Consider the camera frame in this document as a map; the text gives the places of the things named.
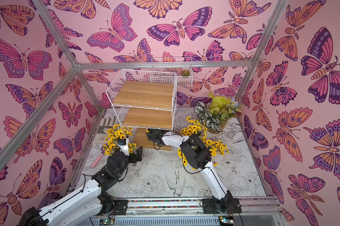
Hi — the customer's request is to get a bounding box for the sunflower pot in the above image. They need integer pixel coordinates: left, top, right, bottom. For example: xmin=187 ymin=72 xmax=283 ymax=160
xmin=177 ymin=148 xmax=219 ymax=171
xmin=205 ymin=139 xmax=229 ymax=157
xmin=101 ymin=139 xmax=137 ymax=155
xmin=180 ymin=117 xmax=208 ymax=140
xmin=105 ymin=124 xmax=133 ymax=142

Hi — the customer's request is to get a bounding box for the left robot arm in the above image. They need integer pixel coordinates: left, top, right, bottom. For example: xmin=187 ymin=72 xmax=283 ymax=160
xmin=19 ymin=147 xmax=143 ymax=226

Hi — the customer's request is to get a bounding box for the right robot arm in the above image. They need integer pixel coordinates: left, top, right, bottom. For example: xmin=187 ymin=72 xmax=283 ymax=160
xmin=146 ymin=129 xmax=233 ymax=213

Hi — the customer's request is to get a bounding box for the purple pink garden trowel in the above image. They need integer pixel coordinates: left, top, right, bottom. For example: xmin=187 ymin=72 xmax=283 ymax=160
xmin=90 ymin=153 xmax=103 ymax=169

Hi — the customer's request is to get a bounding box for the grey white gardening glove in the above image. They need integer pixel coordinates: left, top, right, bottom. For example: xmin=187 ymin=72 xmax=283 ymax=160
xmin=97 ymin=116 xmax=119 ymax=134

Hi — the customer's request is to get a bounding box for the green striped leafy potted plant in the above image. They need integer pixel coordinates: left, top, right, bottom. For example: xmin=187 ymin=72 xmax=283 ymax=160
xmin=194 ymin=91 xmax=243 ymax=134

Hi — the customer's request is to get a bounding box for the white wire wooden shelf rack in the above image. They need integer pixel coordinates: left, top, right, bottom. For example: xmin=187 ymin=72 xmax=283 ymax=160
xmin=105 ymin=69 xmax=193 ymax=149

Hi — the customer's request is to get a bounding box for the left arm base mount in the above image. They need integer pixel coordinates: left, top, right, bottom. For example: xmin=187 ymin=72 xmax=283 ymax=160
xmin=97 ymin=199 xmax=128 ymax=216

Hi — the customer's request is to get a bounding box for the small succulent in wire basket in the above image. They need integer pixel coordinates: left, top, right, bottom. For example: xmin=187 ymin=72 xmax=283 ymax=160
xmin=181 ymin=70 xmax=191 ymax=77

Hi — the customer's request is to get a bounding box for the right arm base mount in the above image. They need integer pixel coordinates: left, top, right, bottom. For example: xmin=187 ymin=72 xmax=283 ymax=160
xmin=200 ymin=197 xmax=242 ymax=214

